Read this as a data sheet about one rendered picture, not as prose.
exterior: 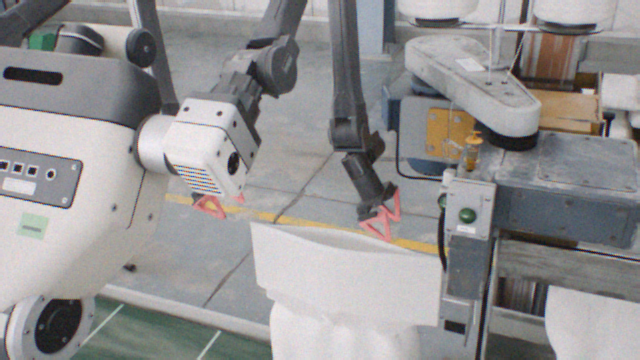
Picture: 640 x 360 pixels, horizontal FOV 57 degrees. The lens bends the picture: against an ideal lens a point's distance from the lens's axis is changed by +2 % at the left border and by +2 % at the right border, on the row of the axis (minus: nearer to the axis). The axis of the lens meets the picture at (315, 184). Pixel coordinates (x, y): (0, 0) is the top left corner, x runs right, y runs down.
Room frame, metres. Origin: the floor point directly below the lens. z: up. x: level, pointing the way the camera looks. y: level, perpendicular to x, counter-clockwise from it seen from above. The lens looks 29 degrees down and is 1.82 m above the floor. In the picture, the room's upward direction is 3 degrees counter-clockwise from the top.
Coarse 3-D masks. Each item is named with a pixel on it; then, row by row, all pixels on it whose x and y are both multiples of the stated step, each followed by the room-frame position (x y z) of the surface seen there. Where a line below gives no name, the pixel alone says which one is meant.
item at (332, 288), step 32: (256, 224) 1.24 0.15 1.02; (256, 256) 1.25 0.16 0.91; (288, 256) 1.19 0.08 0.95; (320, 256) 1.14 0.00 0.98; (352, 256) 1.11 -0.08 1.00; (384, 256) 1.09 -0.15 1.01; (416, 256) 1.08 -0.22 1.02; (288, 288) 1.20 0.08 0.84; (320, 288) 1.14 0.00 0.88; (352, 288) 1.11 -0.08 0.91; (384, 288) 1.09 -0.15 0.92; (416, 288) 1.07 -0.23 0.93; (288, 320) 1.14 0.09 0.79; (320, 320) 1.11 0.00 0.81; (352, 320) 1.10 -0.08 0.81; (384, 320) 1.09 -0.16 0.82; (416, 320) 1.07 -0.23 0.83; (288, 352) 1.13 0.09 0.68; (320, 352) 1.09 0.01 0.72; (352, 352) 1.05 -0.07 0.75; (384, 352) 1.03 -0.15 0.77; (416, 352) 1.08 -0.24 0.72
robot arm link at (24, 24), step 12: (24, 0) 1.25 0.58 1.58; (36, 0) 1.27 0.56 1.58; (48, 0) 1.28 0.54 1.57; (60, 0) 1.30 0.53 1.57; (72, 0) 1.35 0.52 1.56; (12, 12) 1.20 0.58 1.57; (24, 12) 1.23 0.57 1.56; (36, 12) 1.25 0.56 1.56; (48, 12) 1.27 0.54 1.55; (0, 24) 1.17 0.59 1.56; (12, 24) 1.18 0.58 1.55; (24, 24) 1.20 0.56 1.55; (36, 24) 1.23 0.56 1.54; (0, 36) 1.15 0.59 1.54; (12, 36) 1.17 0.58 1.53; (24, 36) 1.21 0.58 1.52
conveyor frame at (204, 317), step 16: (112, 288) 1.77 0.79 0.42; (128, 304) 1.74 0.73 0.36; (144, 304) 1.71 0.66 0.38; (160, 304) 1.68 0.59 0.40; (176, 304) 1.65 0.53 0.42; (192, 320) 1.63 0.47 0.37; (208, 320) 1.60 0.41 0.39; (224, 320) 1.57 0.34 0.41; (240, 320) 1.55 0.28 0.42; (240, 336) 1.55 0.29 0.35; (256, 336) 1.52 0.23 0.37
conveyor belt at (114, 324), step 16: (96, 304) 1.73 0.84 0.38; (112, 304) 1.72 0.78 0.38; (96, 320) 1.64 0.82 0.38; (112, 320) 1.63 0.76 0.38; (128, 320) 1.63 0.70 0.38; (144, 320) 1.62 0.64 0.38; (160, 320) 1.62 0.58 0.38; (176, 320) 1.61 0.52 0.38; (96, 336) 1.55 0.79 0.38; (112, 336) 1.55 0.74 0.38; (128, 336) 1.55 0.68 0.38; (144, 336) 1.54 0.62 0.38; (160, 336) 1.54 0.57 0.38; (176, 336) 1.53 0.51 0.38; (192, 336) 1.53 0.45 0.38; (208, 336) 1.52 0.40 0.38; (224, 336) 1.52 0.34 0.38; (80, 352) 1.48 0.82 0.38; (96, 352) 1.48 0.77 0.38; (112, 352) 1.47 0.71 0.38; (128, 352) 1.47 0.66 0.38; (144, 352) 1.46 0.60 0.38; (160, 352) 1.46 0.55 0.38; (176, 352) 1.46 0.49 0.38; (192, 352) 1.45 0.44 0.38; (208, 352) 1.45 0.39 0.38; (224, 352) 1.45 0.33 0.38; (240, 352) 1.44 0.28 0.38; (256, 352) 1.44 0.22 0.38; (272, 352) 1.43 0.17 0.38
